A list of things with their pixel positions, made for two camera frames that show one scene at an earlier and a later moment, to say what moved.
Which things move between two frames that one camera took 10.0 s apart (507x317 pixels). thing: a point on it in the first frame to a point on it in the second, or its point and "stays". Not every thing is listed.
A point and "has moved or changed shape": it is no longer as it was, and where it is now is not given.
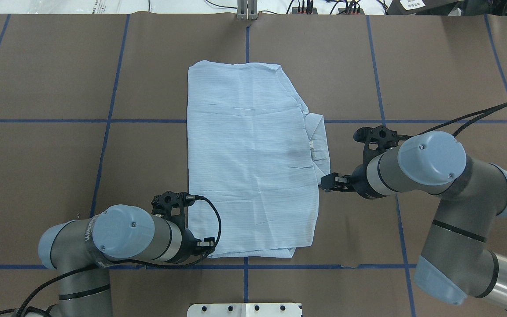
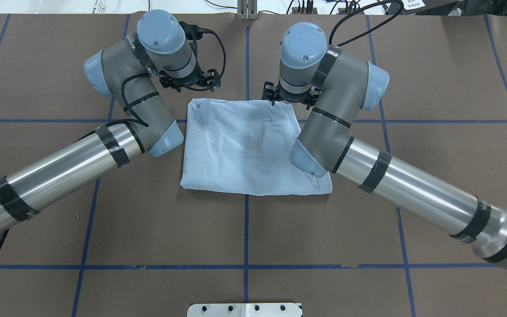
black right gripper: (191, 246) to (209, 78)
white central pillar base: (245, 310) stays
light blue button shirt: (257, 158) has moved or changed shape
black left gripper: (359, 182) to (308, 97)
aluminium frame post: (247, 9) stays
